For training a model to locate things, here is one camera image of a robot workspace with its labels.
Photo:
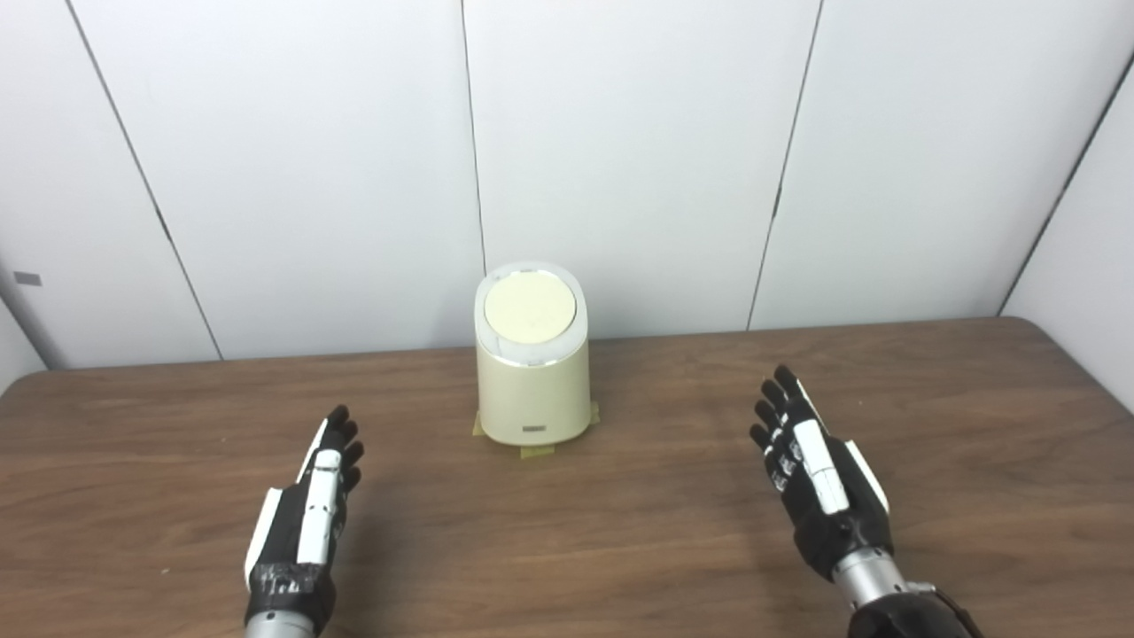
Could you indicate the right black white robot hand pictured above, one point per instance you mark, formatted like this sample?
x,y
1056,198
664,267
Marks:
x,y
842,523

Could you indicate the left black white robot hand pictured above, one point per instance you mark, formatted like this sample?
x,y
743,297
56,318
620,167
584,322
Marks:
x,y
288,540

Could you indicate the cream-colored plastic bin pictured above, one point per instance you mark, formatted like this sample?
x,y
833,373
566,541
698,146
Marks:
x,y
532,399

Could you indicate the cream round bin lid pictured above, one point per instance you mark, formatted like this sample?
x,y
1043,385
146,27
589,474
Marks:
x,y
530,308

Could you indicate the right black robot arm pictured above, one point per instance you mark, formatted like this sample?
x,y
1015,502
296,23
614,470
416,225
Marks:
x,y
886,611

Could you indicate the small grey wall label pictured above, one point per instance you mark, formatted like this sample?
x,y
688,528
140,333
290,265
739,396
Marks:
x,y
27,278

